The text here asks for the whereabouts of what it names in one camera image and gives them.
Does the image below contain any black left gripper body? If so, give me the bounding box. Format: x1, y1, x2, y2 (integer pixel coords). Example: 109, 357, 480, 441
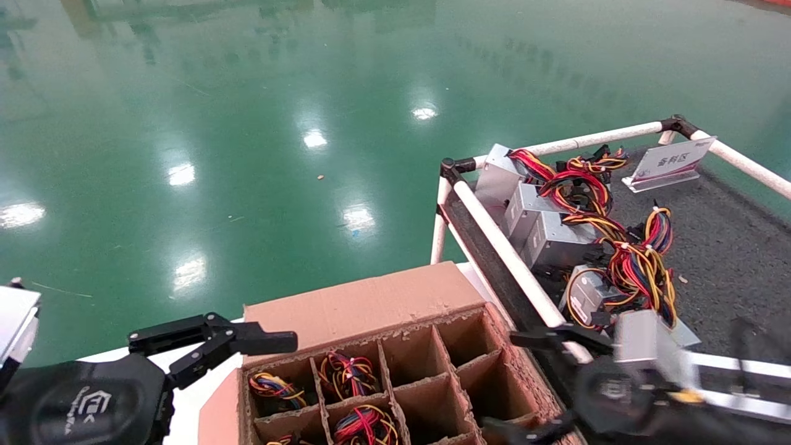
0, 354, 176, 445

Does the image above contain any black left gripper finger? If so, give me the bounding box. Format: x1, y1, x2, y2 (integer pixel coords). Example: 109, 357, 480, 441
128, 312, 298, 390

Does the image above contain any white acrylic label sign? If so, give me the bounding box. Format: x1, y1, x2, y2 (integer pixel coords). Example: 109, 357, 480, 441
621, 136, 717, 193

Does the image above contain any wire bundle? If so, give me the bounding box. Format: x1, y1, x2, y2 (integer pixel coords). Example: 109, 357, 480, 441
318, 351, 379, 397

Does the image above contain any white pipe cart frame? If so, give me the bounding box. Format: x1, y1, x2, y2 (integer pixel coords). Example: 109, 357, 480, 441
429, 114, 791, 365

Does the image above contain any dark grey foam cart mat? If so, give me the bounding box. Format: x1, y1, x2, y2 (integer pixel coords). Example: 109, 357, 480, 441
444, 145, 791, 371

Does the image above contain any brown cardboard box with dividers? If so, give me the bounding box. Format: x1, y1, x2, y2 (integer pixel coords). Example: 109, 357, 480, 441
198, 261, 585, 445

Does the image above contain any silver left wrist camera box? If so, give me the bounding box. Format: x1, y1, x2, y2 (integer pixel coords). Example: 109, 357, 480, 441
0, 278, 41, 371

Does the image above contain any silver power supply, nearest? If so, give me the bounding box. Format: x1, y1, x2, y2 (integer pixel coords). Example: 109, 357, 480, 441
614, 309, 702, 389

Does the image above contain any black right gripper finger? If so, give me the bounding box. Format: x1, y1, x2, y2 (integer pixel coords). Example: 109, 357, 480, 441
482, 413, 578, 445
510, 324, 615, 359

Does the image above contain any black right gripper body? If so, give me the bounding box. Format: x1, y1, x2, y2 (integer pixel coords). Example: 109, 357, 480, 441
575, 358, 687, 443

